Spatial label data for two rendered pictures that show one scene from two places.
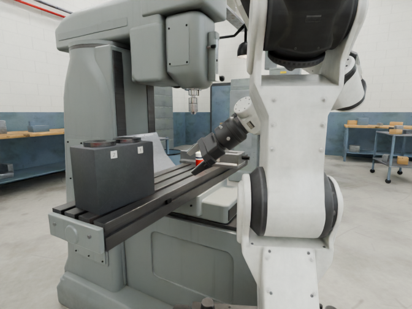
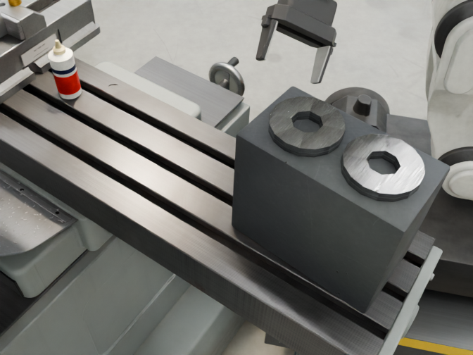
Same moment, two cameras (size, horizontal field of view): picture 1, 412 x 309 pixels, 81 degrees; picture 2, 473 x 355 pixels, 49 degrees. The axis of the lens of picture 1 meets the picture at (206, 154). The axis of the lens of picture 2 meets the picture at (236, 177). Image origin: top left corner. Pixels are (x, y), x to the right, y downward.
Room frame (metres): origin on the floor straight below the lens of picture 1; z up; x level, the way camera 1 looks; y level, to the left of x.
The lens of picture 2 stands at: (0.84, 0.72, 1.53)
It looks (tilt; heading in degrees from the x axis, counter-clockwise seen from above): 49 degrees down; 274
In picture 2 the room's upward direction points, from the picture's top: 3 degrees clockwise
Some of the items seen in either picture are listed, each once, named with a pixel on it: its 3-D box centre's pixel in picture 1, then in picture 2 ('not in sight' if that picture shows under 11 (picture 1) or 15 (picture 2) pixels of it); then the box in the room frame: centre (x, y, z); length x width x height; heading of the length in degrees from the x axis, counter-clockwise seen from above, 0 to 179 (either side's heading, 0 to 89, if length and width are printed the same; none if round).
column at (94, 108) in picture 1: (111, 178); not in sight; (1.49, 0.61, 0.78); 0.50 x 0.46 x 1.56; 62
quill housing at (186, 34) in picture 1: (192, 54); not in sight; (1.21, 0.07, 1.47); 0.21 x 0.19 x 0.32; 152
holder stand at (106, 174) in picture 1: (116, 170); (329, 196); (0.75, 0.29, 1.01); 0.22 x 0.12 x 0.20; 148
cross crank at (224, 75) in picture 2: not in sight; (219, 88); (0.97, -0.38, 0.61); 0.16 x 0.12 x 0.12; 62
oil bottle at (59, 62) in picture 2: (199, 157); (63, 67); (1.19, 0.03, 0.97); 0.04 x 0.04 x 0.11
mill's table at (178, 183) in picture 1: (189, 178); (83, 131); (1.16, 0.09, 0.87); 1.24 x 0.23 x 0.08; 152
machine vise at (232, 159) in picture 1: (212, 153); (1, 36); (1.33, -0.03, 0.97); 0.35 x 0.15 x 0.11; 65
